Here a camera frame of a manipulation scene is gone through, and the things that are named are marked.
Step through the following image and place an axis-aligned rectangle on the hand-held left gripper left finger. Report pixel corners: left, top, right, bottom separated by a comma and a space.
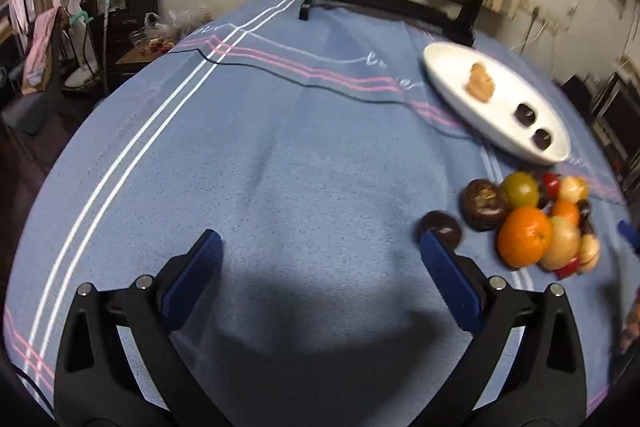
54, 229, 223, 427

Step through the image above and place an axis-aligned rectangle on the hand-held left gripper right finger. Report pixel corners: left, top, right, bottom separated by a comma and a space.
419, 229, 588, 427

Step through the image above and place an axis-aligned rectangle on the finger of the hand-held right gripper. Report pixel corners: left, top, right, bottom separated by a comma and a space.
617, 221, 640, 255

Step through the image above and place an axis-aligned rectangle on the dark wrinkled fruit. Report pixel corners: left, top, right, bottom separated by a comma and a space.
419, 210, 463, 250

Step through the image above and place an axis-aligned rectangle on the small pale round fruit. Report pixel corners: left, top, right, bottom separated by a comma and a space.
557, 175, 590, 204

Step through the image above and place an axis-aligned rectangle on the large brown wrinkled fruit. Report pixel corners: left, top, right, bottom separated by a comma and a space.
460, 179, 511, 233

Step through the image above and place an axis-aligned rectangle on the tan fruit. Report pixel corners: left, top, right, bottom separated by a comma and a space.
466, 63, 497, 99

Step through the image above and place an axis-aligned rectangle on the white oval plate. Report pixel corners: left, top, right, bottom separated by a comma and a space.
422, 42, 572, 165

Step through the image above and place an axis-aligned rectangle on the person's right hand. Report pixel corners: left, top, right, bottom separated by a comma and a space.
620, 287, 640, 353

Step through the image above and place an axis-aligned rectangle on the small pale yellow fruit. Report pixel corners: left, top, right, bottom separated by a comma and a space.
577, 234, 601, 272

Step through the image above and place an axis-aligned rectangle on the dark purple fruit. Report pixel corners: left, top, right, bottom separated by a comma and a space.
575, 199, 593, 235

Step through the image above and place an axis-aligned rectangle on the large pale beige fruit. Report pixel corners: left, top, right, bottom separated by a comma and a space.
539, 215, 582, 271

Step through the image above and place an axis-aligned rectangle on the red cherry tomato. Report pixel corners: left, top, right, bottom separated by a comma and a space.
555, 257, 581, 280
542, 173, 561, 202

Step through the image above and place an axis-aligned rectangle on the small orange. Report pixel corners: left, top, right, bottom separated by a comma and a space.
550, 199, 581, 225

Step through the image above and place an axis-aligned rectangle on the large orange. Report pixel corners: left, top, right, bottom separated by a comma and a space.
497, 205, 554, 270

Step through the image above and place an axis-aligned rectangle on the yellow-green tomato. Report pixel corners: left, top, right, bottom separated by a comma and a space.
501, 172, 540, 210

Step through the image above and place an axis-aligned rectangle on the dark cluttered side shelf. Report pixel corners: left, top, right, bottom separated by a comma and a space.
562, 57, 640, 188

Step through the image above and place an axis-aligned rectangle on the blue striped tablecloth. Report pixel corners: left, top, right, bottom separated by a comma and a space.
2, 0, 633, 427

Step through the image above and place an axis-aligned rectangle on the black chair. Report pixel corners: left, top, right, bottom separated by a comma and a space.
0, 19, 68, 138

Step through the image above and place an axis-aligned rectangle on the clear plastic bag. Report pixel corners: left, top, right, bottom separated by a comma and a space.
131, 9, 213, 58

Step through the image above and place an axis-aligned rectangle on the pink cloth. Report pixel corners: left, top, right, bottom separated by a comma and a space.
21, 9, 61, 90

